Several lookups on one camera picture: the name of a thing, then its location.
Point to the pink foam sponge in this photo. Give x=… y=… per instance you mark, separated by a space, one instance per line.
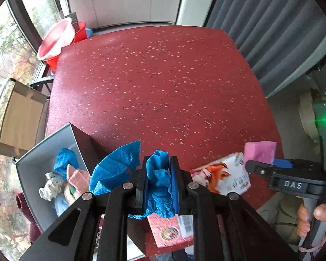
x=261 y=151

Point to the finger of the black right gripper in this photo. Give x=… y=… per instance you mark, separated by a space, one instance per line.
x=265 y=169

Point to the tan folding chair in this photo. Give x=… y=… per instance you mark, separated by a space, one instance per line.
x=21 y=109

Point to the white dotted cloth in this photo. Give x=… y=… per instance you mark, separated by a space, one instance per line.
x=52 y=188

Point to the light blue fluffy cloth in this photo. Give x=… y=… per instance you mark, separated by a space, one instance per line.
x=61 y=205

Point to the small blue fuzzy cloth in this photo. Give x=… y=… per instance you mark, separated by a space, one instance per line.
x=63 y=159

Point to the grey curtain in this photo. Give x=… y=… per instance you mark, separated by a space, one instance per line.
x=280 y=39

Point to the blue mesh cloth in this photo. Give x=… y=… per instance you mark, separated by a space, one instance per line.
x=120 y=167

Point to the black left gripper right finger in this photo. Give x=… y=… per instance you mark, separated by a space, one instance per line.
x=181 y=201

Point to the striped pink sock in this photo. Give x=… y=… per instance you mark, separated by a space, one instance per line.
x=77 y=183

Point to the pink plastic basin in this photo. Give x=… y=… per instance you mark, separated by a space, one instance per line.
x=59 y=36

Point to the fox print tissue pack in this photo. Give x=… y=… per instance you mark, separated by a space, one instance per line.
x=224 y=175

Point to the red yellow flat packet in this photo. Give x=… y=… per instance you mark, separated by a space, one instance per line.
x=171 y=231

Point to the maroon slippers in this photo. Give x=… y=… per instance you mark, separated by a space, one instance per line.
x=34 y=230

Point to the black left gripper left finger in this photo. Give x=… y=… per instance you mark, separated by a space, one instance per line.
x=141 y=188

